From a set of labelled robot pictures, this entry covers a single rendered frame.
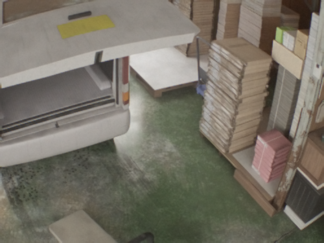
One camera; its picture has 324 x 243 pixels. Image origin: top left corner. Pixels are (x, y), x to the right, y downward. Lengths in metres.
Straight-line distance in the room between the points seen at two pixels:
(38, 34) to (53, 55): 0.26
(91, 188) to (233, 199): 1.28
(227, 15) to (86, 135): 2.79
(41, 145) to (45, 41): 1.53
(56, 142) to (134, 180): 0.84
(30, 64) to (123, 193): 2.01
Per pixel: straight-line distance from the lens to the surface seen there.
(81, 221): 3.28
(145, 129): 4.53
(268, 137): 3.88
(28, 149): 3.61
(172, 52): 5.87
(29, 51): 2.21
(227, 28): 5.75
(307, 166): 3.44
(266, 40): 5.62
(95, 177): 3.94
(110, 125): 3.79
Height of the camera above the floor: 2.70
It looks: 36 degrees down
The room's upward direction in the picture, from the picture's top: 5 degrees clockwise
